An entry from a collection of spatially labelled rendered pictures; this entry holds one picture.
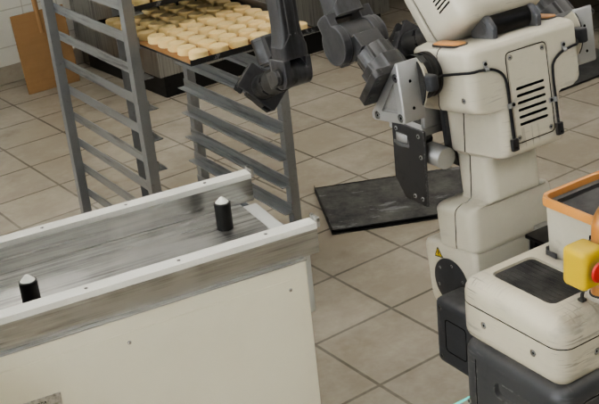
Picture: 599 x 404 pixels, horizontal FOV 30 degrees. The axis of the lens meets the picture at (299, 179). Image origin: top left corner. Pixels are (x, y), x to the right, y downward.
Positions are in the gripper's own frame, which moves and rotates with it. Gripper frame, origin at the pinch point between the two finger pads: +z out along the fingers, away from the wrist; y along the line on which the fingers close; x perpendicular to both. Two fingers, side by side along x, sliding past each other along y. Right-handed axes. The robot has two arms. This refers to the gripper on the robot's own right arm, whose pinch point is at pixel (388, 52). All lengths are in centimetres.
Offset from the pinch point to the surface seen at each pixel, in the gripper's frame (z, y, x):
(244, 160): 97, 7, 15
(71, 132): 126, 13, -34
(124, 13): 50, 1, -52
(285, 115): 63, 0, 8
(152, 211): -18, 66, -53
